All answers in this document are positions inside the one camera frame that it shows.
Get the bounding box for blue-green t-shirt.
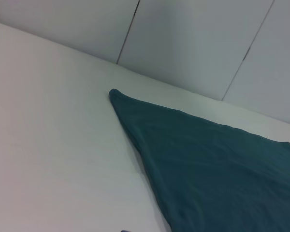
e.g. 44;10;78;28
108;88;290;232

